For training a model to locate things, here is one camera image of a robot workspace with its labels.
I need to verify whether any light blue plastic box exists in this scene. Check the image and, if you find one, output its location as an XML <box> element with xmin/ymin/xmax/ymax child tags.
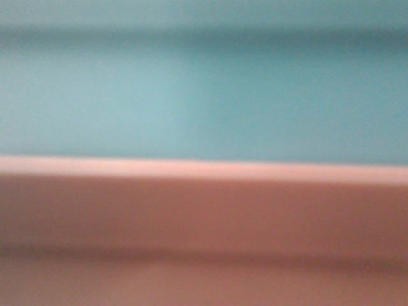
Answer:
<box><xmin>1</xmin><ymin>1</ymin><xmax>407</xmax><ymax>165</ymax></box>

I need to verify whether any pink plastic box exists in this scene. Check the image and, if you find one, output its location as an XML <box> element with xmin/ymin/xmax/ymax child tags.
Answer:
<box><xmin>1</xmin><ymin>156</ymin><xmax>407</xmax><ymax>305</ymax></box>

